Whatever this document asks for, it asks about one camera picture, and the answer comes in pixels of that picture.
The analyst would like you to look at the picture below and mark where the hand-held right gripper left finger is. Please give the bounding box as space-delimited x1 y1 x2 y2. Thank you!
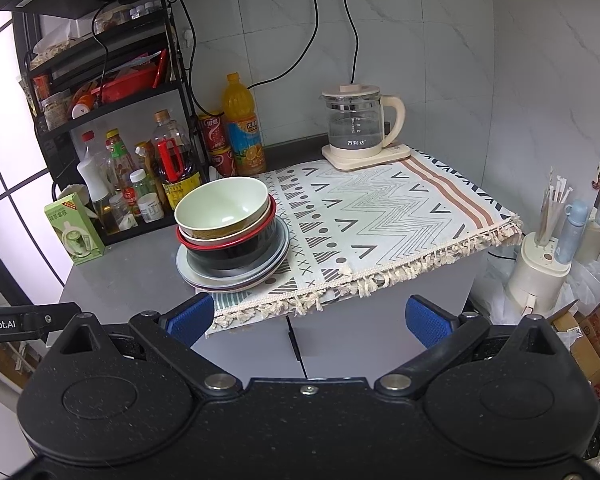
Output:
47 293 244 397

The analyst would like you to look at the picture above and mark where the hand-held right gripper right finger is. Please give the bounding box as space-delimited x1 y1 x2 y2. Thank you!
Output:
374 295 566 397

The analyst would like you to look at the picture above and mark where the white plate with flower print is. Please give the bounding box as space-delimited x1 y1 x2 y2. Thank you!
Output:
181 259 289 294

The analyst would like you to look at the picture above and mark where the red and black bowl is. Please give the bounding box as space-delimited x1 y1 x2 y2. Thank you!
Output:
177 209 280 279

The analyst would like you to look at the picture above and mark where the white plate with blue script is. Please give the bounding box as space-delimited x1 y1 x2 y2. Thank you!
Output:
175 219 291 287

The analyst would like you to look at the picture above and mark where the pale green ceramic bowl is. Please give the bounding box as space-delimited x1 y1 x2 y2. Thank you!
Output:
177 194 277 250
174 177 270 241

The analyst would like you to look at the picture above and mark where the green drink carton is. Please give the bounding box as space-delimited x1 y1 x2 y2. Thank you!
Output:
43 193 106 266

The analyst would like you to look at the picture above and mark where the cream kitchen appliance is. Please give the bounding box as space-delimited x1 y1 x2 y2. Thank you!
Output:
504 232 572 317

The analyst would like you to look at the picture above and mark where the patterned fringed table cloth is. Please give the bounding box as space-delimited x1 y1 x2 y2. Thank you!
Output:
205 147 525 336

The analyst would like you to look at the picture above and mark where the small clear spice jar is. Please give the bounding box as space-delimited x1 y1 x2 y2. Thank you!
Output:
108 193 136 231

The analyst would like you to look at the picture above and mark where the large soy sauce bottle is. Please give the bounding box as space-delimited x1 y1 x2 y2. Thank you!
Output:
151 109 204 211

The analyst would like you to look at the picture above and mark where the red drink can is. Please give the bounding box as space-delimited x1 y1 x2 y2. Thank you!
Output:
198 112 230 154
207 144 237 179

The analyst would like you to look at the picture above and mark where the slim yellow seasoning bottle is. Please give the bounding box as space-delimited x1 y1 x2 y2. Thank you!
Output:
133 140 159 197

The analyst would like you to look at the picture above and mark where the cardboard box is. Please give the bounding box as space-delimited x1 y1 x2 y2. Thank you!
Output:
549 299 600 399

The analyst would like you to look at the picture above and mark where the cream kettle base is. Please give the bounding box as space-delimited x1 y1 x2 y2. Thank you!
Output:
321 142 412 171

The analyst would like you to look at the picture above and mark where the light blue bottle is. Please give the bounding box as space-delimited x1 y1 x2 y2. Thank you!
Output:
557 199 590 265

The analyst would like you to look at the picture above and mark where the sauce bottle with yellow cap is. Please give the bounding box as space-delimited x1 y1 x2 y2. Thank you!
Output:
104 128 137 202

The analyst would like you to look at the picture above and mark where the orange juice bottle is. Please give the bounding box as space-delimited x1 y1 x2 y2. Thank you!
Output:
222 72 268 177

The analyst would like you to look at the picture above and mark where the black metal shelf rack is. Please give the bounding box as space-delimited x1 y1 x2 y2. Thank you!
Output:
12 0 211 246

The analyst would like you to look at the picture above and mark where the clear bottle with red cap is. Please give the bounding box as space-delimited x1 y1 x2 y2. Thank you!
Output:
79 130 112 171

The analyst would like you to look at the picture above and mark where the glass electric kettle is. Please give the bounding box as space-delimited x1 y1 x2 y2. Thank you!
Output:
321 84 407 159

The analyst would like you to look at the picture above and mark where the clear storage jar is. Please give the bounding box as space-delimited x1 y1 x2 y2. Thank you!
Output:
42 90 74 131

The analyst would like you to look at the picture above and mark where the orange bottle with white cap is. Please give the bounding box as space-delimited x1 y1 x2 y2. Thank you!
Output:
71 92 99 120

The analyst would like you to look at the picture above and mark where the red plastic basket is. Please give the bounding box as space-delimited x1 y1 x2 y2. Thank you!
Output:
89 66 159 104

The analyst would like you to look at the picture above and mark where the black rack cable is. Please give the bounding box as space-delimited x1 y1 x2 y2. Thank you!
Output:
169 0 222 117

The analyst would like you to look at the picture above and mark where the black power cable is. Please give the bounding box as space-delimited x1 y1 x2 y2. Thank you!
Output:
247 0 320 92
340 0 362 89

